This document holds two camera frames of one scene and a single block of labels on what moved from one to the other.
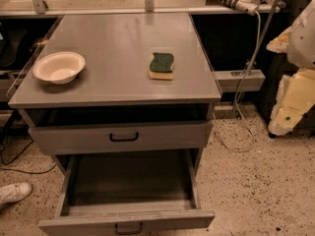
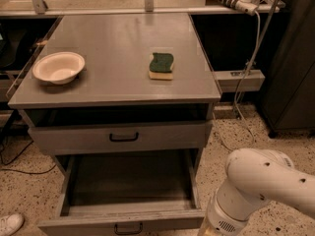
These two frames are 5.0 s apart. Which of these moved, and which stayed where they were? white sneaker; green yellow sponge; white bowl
Moved: white sneaker
Stayed: green yellow sponge; white bowl
